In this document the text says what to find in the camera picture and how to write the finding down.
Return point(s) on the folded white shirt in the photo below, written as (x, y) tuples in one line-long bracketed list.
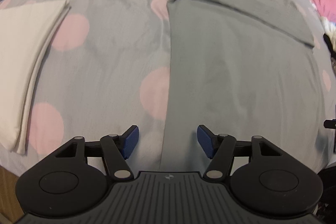
[(26, 33)]

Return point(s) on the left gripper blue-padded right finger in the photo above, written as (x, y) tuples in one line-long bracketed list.
[(220, 150)]

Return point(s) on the grey pink-dotted bed sheet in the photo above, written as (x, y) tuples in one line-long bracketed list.
[(108, 67)]

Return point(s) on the grey long-sleeve shirt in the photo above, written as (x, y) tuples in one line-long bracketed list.
[(243, 68)]

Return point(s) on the black garment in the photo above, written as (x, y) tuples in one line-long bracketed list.
[(329, 44)]

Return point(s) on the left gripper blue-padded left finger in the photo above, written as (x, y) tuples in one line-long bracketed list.
[(116, 149)]

